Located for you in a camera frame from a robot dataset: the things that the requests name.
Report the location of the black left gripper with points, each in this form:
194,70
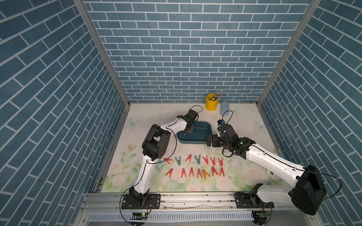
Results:
191,129

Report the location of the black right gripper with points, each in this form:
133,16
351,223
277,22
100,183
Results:
214,137

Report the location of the dark teal storage box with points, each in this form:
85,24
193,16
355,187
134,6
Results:
201,130

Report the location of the dark teal clothespin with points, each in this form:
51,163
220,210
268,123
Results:
198,159

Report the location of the red clothespin row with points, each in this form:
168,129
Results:
222,172
183,173
191,172
169,173
214,171
199,174

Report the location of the orange clothespin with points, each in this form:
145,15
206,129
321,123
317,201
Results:
205,174

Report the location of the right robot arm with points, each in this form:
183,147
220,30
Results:
305,188

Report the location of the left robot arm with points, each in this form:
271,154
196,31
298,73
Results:
154,148

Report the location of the yellow pen cup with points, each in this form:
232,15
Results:
211,103

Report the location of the pens in yellow cup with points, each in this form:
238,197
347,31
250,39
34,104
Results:
216,97

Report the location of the grey blue cylinder case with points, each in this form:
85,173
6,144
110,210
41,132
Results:
224,108

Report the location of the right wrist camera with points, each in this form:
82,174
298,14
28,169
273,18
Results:
221,122

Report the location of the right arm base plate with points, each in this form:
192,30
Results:
247,201

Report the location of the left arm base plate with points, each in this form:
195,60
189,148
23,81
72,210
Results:
150,201

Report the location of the aluminium front rail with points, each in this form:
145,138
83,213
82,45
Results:
178,201

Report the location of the aluminium corner post right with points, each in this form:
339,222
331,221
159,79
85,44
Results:
309,11

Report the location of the aluminium corner post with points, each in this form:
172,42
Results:
309,11
83,11

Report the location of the aluminium corner post left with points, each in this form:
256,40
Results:
83,11

